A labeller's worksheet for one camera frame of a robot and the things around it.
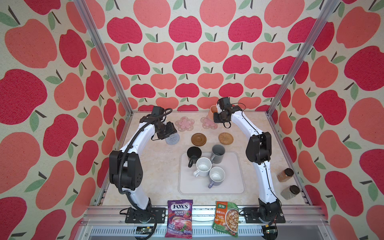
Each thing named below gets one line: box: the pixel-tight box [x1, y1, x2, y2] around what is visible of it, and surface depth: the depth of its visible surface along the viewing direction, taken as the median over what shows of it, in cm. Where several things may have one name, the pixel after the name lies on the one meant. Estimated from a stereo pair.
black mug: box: [187, 146, 202, 168], surface depth 89 cm
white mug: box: [193, 157, 212, 178], surface depth 86 cm
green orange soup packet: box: [212, 201, 239, 238], surface depth 74 cm
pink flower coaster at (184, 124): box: [175, 116, 195, 132], surface depth 115 cm
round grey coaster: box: [165, 133, 180, 145], surface depth 106 cm
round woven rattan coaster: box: [218, 132, 234, 145], surface depth 106 cm
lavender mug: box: [208, 166, 226, 189], surface depth 84 cm
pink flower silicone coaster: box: [200, 115, 218, 130], surface depth 114 cm
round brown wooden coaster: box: [191, 132, 207, 147], surface depth 106 cm
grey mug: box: [210, 144, 226, 164], surface depth 90 cm
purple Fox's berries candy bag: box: [165, 199, 193, 239], surface depth 73 cm
